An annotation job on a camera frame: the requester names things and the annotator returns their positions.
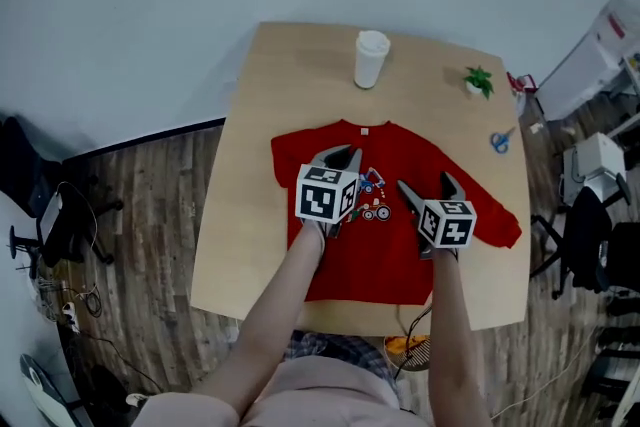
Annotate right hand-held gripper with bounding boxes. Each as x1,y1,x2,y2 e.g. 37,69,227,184
396,171,479,261

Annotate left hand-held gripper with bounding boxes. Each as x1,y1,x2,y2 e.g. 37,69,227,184
294,143,364,240

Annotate red sweatshirt with print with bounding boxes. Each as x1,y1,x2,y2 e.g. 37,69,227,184
270,118,524,306

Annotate person's left forearm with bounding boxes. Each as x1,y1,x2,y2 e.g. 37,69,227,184
192,219,326,421

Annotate person's right forearm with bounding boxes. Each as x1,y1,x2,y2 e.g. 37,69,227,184
427,248,494,427

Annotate white lidded cup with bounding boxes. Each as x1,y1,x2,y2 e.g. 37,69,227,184
353,29,392,90

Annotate small potted green plant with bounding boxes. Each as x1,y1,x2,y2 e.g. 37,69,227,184
462,65,496,100

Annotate clear spray bottle red trigger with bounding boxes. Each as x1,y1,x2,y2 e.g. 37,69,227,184
505,71,540,114

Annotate orange cloth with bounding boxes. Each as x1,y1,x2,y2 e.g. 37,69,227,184
387,335,430,355

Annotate black high-back office chair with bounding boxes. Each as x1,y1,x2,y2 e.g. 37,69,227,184
529,172,640,301

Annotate white drawer cabinet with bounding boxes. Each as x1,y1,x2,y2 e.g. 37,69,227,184
559,132,629,206

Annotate white water dispenser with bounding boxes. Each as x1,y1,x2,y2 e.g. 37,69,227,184
534,32,624,122

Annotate person's pink top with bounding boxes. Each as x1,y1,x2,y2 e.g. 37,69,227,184
132,354,436,427

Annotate clear water jug red label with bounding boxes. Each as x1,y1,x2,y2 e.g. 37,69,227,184
592,0,640,61

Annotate black low swivel chair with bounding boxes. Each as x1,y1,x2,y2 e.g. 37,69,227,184
8,182,125,266

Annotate silver laptop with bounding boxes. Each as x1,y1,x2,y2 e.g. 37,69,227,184
38,194,64,241

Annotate white power strip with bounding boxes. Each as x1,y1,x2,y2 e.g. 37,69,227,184
62,302,81,334

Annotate black fabric bundle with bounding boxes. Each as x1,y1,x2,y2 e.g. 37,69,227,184
0,114,66,216

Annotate black white round device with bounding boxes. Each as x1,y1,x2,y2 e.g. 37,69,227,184
19,353,81,427

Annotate blue-handled scissors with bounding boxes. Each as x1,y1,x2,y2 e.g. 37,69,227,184
489,126,517,155

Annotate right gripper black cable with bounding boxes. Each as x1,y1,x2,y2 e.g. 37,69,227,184
392,302,434,381

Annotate wire mesh waste basket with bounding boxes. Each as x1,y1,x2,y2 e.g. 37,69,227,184
383,333,432,372

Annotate black coiled floor cable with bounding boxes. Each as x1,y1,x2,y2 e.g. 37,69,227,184
74,287,104,319

